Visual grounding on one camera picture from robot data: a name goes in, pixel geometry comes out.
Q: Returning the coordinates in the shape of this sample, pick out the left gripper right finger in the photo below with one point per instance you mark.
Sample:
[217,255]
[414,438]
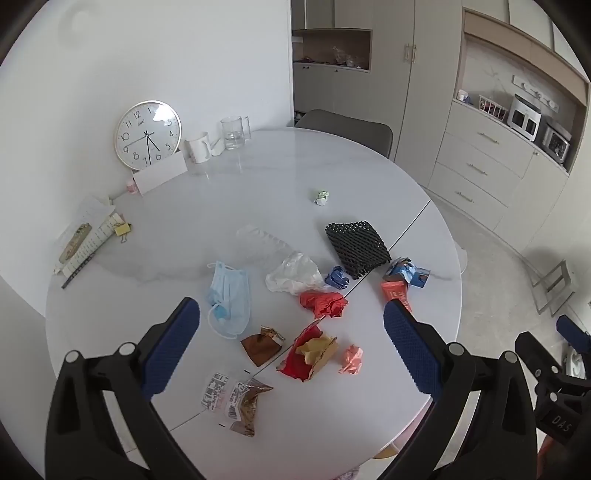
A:
[480,424]

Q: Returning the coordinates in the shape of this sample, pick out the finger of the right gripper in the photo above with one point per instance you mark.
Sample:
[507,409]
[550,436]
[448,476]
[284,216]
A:
[573,334]
[541,364]

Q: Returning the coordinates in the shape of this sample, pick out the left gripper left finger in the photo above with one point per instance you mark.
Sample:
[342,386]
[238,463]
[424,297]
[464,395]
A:
[81,441]

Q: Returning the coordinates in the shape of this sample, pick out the brown barcode snack bag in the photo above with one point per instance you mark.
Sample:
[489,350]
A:
[234,401]

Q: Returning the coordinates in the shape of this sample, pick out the orange red snack packet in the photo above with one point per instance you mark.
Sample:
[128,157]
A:
[397,290]

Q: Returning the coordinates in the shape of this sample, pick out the blue printed carton box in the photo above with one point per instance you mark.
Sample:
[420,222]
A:
[404,269]

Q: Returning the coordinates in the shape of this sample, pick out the pink paper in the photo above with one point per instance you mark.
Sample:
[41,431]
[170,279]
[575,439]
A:
[352,360]

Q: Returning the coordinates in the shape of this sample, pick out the brown foil wrapper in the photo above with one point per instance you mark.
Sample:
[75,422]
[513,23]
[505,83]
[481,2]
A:
[263,346]

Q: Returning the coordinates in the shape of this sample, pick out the blue surgical face mask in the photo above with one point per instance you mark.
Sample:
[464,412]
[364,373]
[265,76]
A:
[230,301]

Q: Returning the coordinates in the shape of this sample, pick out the black foam net sleeve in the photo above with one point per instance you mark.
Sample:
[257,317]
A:
[358,246]

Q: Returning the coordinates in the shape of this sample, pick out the blue paper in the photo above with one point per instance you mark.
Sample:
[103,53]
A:
[337,278]

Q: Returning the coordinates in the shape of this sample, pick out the red paper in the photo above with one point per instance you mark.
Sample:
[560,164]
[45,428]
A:
[324,304]

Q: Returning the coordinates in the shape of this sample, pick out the clear plastic bag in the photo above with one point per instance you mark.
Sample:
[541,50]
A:
[261,242]

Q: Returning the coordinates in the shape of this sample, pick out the white plastic bag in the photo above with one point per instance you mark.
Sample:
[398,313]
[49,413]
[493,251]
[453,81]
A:
[295,275]

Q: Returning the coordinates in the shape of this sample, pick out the green white wrapper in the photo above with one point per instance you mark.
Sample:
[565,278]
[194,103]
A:
[321,198]

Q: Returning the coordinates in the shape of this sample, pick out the black pencil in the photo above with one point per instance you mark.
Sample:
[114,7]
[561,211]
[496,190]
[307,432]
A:
[76,272]

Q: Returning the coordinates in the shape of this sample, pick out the drawer cabinet unit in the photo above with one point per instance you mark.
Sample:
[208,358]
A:
[480,165]

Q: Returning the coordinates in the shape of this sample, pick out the silver microwave oven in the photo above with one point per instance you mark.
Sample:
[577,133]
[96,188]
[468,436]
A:
[556,140]

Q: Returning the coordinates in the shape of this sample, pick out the yellow binder clip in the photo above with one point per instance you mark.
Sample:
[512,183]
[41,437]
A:
[122,231]

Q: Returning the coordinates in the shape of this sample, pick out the white toaster oven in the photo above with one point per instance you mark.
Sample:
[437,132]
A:
[524,117]

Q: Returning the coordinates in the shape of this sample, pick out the grey dining chair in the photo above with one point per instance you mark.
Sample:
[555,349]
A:
[376,136]

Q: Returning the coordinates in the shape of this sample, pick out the white ceramic mug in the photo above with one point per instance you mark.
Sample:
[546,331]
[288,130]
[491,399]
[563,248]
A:
[202,149]

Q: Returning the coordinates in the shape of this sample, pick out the metal frame stool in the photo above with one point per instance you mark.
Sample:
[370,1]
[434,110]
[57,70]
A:
[553,291]

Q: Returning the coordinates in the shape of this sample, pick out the round white wall clock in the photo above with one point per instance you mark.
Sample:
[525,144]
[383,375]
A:
[147,133]

